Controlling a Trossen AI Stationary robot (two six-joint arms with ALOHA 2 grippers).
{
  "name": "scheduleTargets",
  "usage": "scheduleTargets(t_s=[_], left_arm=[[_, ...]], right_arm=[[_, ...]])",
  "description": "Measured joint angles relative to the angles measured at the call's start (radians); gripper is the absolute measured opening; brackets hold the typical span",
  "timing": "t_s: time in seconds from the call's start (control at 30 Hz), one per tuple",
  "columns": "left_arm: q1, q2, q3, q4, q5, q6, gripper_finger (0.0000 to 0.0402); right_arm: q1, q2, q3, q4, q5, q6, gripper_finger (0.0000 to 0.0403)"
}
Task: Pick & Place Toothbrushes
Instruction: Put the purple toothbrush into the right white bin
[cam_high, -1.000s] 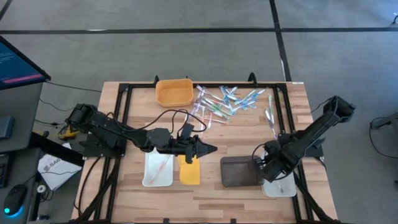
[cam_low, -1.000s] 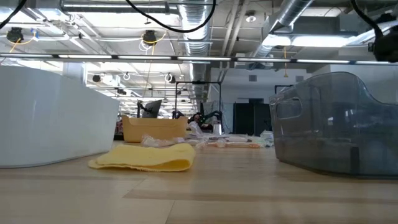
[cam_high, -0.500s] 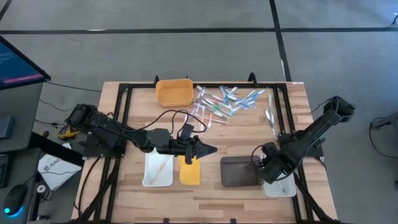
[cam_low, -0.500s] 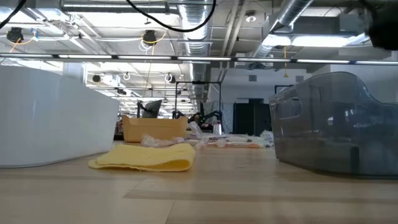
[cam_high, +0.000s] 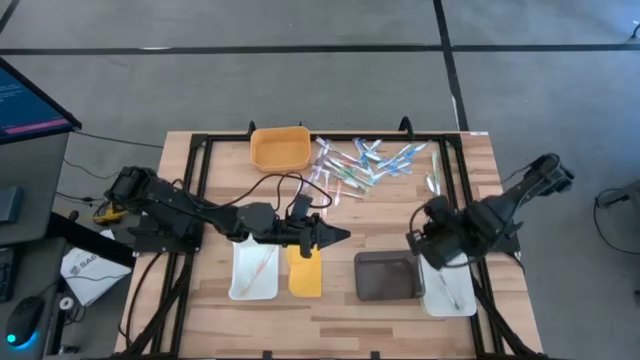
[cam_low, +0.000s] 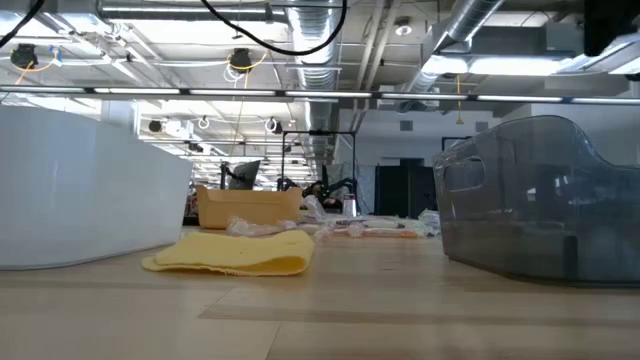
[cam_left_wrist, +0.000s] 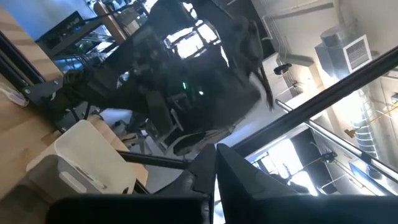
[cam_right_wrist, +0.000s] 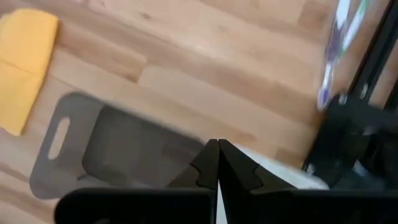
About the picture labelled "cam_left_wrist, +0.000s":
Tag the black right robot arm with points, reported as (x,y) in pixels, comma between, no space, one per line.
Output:
(102,90)

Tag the silver overhead rail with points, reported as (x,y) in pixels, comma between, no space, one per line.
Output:
(342,143)

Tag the grey translucent plastic bin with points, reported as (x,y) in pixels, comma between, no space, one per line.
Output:
(46,174)

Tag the black overhead beam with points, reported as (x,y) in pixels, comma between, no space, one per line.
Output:
(311,105)

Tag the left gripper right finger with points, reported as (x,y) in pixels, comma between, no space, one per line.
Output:
(236,186)

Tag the black display panel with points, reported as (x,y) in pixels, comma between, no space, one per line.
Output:
(62,31)

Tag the pale toothbrush in clear wrap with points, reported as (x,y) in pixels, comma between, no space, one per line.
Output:
(14,96)

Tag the white ventilation unit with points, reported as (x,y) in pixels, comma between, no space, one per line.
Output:
(357,53)

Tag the black aluminium table frame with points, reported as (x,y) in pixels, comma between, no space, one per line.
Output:
(21,67)

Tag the frosted clear plastic bin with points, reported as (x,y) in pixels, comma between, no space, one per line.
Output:
(93,149)

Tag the black ceiling camera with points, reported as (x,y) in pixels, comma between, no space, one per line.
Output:
(282,68)

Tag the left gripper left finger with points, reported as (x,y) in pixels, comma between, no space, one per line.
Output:
(202,177)

